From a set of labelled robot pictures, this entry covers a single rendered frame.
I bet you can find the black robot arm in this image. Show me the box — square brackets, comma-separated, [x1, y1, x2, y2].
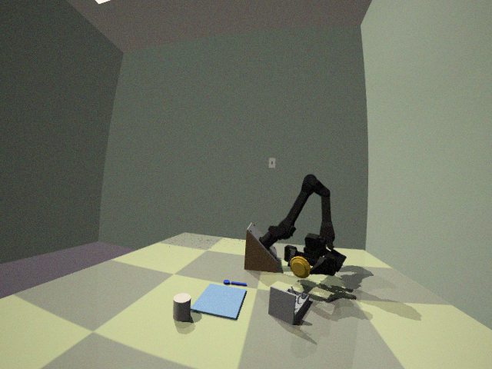
[259, 174, 347, 272]

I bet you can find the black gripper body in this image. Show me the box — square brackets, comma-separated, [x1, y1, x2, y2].
[284, 244, 337, 276]

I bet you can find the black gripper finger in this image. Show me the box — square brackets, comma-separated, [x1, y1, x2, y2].
[288, 248, 296, 267]
[310, 256, 328, 275]

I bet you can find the blue square mat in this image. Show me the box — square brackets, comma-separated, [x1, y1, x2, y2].
[191, 283, 246, 320]

